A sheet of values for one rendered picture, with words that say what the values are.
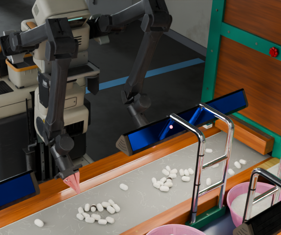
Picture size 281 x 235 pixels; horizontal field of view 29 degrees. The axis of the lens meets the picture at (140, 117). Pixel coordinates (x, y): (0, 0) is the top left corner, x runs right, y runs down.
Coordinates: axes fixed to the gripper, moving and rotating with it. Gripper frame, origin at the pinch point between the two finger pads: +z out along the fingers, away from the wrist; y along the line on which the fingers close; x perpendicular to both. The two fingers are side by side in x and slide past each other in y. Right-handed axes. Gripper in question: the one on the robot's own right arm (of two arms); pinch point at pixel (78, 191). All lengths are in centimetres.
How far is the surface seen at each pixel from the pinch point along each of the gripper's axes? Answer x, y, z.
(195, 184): -27.3, 30.7, 17.7
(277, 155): -16, 87, 22
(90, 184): 9.6, 10.9, -1.6
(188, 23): 187, 277, -126
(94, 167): 13.3, 17.9, -7.9
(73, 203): 7.6, -0.4, 2.6
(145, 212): -6.5, 18.6, 18.6
